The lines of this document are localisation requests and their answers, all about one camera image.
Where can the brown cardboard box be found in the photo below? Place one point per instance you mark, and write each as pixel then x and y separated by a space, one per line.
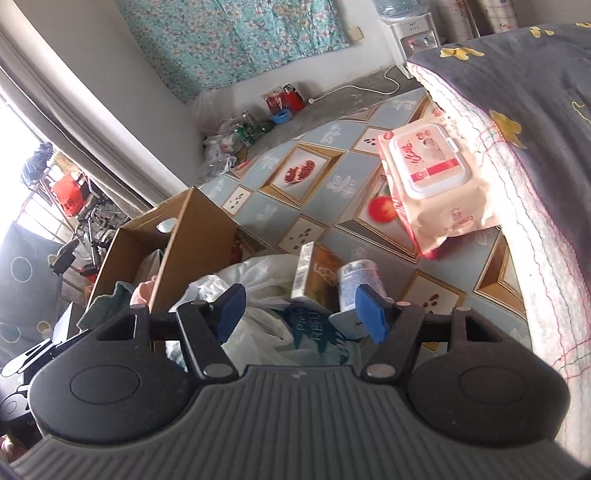
pixel 194 244

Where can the dark cushion with circles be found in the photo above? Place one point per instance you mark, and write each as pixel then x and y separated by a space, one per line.
pixel 23 277

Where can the floral wallpaper roll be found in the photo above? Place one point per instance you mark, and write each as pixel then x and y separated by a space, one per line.
pixel 457 18

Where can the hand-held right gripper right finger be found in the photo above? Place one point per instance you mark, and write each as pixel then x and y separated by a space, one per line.
pixel 371 314

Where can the pink wet wipes pack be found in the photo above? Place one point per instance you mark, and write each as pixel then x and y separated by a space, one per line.
pixel 438 207

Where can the beige curtain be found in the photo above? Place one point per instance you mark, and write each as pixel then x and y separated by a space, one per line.
pixel 69 115

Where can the red thermos bottle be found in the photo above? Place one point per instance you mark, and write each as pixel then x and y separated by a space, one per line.
pixel 293 98

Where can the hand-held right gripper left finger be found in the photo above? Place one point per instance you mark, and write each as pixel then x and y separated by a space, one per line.
pixel 231 307

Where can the white labelled can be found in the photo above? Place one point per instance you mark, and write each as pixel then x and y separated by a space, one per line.
pixel 360 277

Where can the clear plastic bags pile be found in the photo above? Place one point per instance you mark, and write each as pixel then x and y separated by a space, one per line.
pixel 221 138

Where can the white plastic bag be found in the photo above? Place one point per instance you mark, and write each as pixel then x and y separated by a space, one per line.
pixel 258 281

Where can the fruit print mat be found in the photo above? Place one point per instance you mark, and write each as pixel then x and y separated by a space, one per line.
pixel 323 198

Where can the gold yellow carton box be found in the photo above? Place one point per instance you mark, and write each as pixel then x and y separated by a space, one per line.
pixel 318 277

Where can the red box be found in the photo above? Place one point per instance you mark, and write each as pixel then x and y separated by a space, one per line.
pixel 274 100

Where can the white water dispenser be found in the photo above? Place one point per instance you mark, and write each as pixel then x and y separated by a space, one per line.
pixel 411 41

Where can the teal floral wall cloth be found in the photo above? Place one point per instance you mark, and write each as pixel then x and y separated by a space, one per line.
pixel 231 41

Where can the red plastic bag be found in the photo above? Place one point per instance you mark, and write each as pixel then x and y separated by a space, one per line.
pixel 69 194

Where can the checked wallpaper roll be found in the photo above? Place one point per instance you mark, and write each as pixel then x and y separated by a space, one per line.
pixel 498 14

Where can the metal rack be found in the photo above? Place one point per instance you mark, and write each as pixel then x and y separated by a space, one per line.
pixel 92 221

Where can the blue bowl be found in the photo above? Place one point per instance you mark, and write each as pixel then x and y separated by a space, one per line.
pixel 280 117

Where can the grey printed quilt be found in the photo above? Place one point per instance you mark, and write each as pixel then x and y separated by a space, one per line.
pixel 531 92

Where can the wall socket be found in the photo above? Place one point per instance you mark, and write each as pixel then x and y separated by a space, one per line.
pixel 355 35

